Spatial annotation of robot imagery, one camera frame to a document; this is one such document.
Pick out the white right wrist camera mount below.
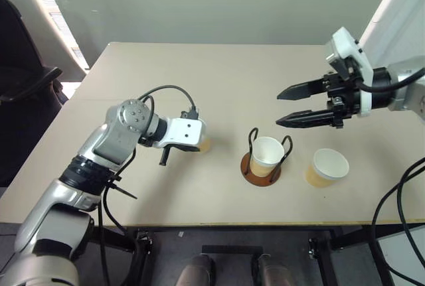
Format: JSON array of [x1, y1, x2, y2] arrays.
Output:
[[324, 26, 377, 118]]

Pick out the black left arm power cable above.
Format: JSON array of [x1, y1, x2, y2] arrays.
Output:
[[97, 179, 142, 286]]

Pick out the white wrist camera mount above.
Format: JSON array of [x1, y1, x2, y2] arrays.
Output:
[[324, 26, 377, 118], [153, 117, 207, 150]]

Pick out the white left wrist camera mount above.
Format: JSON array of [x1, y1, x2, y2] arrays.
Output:
[[153, 117, 207, 150]]

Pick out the black floor platform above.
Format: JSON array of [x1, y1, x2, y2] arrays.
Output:
[[201, 244, 264, 267]]

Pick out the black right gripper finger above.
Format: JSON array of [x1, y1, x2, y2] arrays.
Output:
[[276, 109, 333, 129], [276, 78, 329, 102]]

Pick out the thick black hanging cables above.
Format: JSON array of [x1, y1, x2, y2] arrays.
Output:
[[371, 156, 425, 286]]

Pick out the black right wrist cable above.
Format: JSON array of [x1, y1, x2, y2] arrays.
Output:
[[355, 66, 425, 94]]

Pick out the white board under table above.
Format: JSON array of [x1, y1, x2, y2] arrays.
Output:
[[376, 225, 425, 286]]

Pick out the white panel board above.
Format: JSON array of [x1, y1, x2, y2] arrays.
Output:
[[359, 0, 425, 70]]

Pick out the black wire cup holder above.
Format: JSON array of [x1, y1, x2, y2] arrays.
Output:
[[240, 127, 294, 188]]

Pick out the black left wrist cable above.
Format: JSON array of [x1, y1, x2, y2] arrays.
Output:
[[137, 84, 200, 121]]

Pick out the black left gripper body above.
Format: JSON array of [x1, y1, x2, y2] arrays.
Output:
[[167, 144, 202, 154]]

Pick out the paper cup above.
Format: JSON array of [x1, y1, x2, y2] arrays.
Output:
[[197, 136, 213, 154], [249, 136, 285, 178], [305, 147, 351, 189]]

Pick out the black cable tie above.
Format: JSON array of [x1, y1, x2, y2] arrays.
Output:
[[106, 175, 138, 200]]

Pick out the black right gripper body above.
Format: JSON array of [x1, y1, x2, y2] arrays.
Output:
[[321, 57, 362, 130]]

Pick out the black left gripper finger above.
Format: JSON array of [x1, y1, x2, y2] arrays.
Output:
[[158, 145, 174, 167]]

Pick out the black office chair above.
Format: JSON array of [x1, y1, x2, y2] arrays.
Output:
[[0, 0, 70, 188]]

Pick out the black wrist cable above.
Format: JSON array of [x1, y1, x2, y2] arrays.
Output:
[[355, 66, 425, 94], [137, 84, 200, 121]]

